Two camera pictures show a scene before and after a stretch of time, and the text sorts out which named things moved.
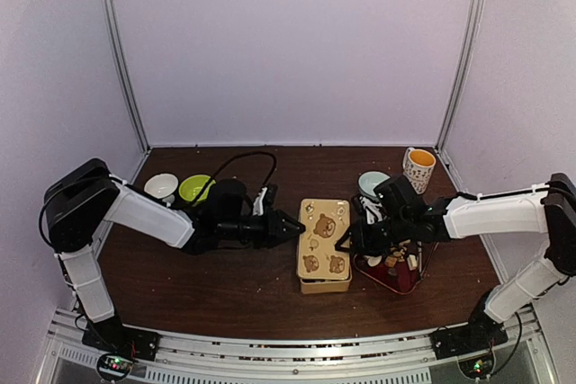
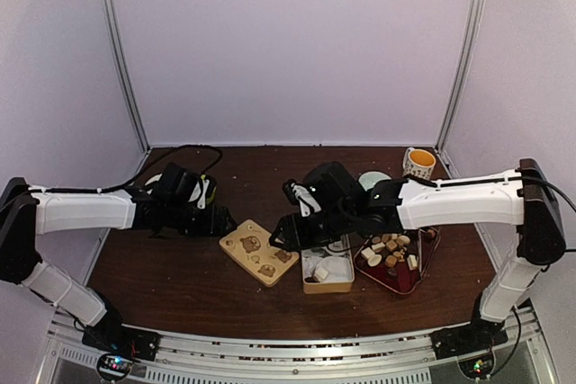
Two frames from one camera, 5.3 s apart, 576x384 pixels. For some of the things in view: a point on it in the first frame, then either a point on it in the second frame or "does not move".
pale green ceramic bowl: (369, 180) does not move
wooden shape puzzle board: (327, 221) → (250, 246)
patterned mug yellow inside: (418, 165) does not move
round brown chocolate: (391, 262) does not move
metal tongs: (419, 252) does not move
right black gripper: (361, 243) → (299, 237)
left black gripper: (274, 234) → (219, 229)
